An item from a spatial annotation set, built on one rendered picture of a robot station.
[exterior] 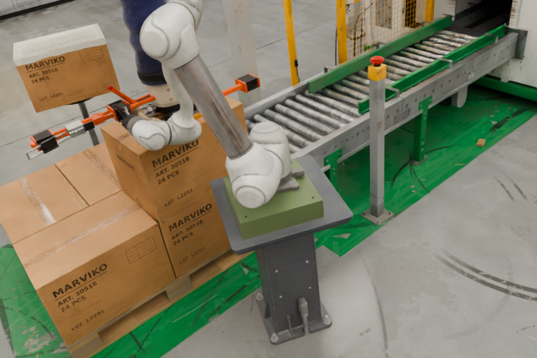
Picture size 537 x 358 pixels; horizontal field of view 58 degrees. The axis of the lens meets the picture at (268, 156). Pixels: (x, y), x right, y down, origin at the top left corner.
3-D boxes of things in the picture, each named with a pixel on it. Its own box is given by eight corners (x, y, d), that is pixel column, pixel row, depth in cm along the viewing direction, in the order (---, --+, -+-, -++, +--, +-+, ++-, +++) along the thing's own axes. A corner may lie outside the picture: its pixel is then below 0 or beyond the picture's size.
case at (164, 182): (211, 144, 294) (197, 83, 272) (253, 168, 267) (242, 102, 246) (121, 191, 264) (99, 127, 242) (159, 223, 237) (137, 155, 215)
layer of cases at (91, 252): (180, 161, 357) (168, 113, 335) (264, 224, 288) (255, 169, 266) (13, 244, 301) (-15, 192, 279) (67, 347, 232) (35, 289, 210)
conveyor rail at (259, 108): (436, 38, 424) (438, 17, 413) (441, 40, 420) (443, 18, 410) (216, 149, 315) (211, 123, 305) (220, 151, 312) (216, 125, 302)
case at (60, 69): (113, 72, 392) (97, 23, 370) (121, 89, 360) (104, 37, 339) (34, 93, 375) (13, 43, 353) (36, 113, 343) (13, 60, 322)
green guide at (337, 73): (440, 22, 414) (441, 12, 409) (451, 25, 406) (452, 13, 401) (300, 89, 338) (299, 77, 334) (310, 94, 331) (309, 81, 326)
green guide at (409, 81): (500, 34, 376) (503, 23, 371) (514, 37, 369) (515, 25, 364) (357, 113, 301) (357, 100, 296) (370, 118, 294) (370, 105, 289)
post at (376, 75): (376, 209, 309) (376, 61, 254) (384, 214, 304) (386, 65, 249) (368, 215, 305) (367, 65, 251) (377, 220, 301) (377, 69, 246)
